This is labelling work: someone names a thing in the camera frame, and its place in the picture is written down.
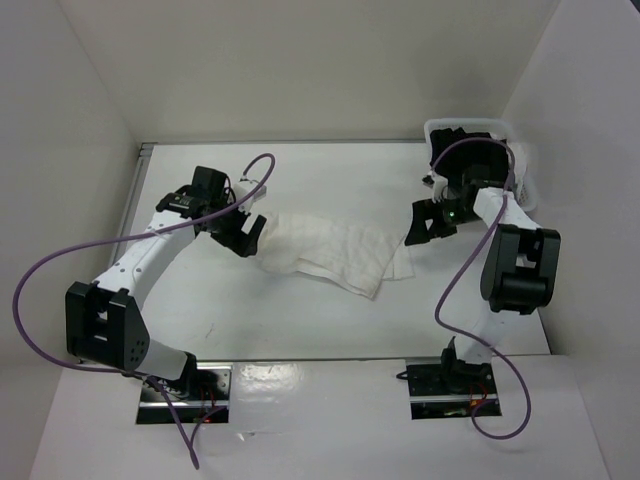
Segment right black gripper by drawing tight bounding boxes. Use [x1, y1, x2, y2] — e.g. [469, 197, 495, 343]
[404, 196, 482, 246]

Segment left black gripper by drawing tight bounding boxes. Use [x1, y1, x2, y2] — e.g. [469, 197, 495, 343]
[204, 192, 265, 258]

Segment white pleated skirt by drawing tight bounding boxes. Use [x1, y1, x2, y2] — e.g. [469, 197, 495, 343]
[256, 213, 415, 299]

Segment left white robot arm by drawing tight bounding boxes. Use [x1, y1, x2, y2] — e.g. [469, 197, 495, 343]
[65, 166, 266, 400]

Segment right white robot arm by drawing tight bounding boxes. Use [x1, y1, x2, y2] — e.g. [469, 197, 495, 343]
[405, 166, 561, 393]

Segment black skirt in basket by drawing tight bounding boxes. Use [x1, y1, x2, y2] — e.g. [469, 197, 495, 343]
[429, 127, 509, 187]

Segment white garment in basket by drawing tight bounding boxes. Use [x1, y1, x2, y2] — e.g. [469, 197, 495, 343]
[491, 133, 529, 195]

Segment white plastic laundry basket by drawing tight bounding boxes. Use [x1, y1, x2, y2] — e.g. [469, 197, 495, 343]
[424, 118, 539, 212]

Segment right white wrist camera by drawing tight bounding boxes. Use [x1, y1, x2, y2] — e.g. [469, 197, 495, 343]
[422, 171, 449, 203]

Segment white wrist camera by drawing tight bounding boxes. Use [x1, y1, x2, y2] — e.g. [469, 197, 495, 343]
[233, 179, 267, 213]
[422, 171, 449, 203]

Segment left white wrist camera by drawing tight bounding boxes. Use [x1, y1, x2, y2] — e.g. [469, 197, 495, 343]
[233, 179, 267, 213]

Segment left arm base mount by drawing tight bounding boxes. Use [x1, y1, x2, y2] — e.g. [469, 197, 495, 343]
[135, 361, 233, 425]

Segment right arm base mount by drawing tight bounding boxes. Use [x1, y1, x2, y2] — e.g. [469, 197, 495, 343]
[395, 360, 502, 420]

